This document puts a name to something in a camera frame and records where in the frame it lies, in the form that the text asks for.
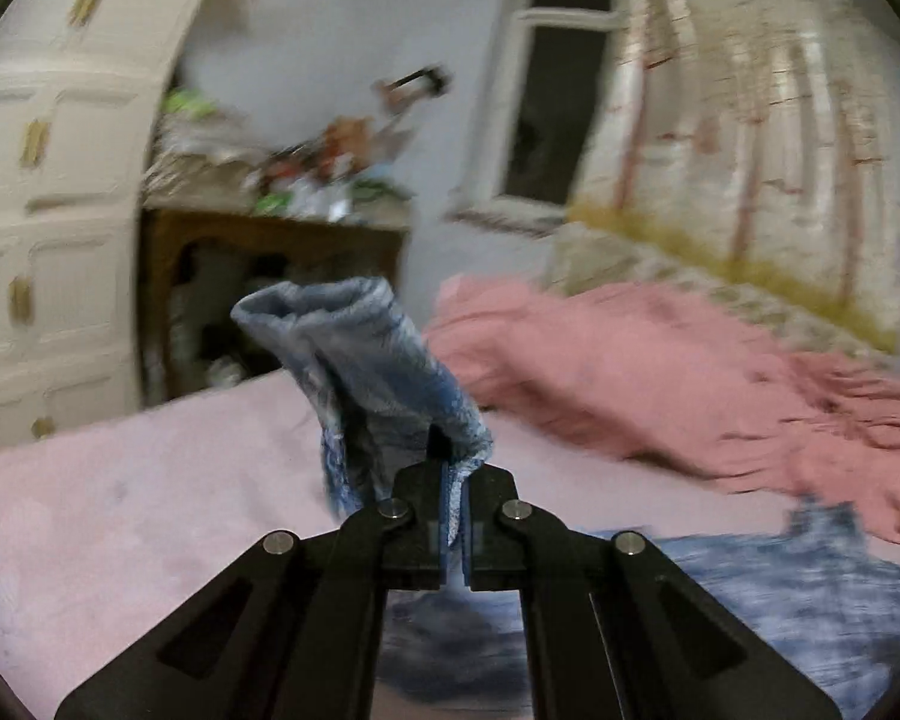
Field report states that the orange paper bag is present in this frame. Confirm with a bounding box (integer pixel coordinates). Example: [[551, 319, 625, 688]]
[[318, 117, 372, 181]]

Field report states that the pink checked duvet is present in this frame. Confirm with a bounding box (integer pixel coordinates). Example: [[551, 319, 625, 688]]
[[425, 275, 900, 544]]

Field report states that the dark wooden desk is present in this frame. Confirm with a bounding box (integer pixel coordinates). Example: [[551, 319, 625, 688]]
[[137, 202, 413, 405]]

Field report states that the stack of papers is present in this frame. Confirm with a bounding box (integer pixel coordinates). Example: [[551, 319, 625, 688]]
[[142, 88, 274, 208]]

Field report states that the tree print curtain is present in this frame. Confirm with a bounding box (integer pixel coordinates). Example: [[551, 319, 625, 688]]
[[567, 0, 900, 355]]

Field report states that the pink bed sheet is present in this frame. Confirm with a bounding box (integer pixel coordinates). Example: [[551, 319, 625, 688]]
[[0, 369, 900, 720]]

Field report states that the white drawer cabinet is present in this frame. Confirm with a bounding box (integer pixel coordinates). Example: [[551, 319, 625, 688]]
[[0, 0, 203, 450]]

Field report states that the pink wall lamp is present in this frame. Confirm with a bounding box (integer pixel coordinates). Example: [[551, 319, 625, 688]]
[[374, 65, 452, 117]]

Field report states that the white framed window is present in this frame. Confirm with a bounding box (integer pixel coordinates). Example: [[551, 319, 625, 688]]
[[447, 0, 622, 234]]

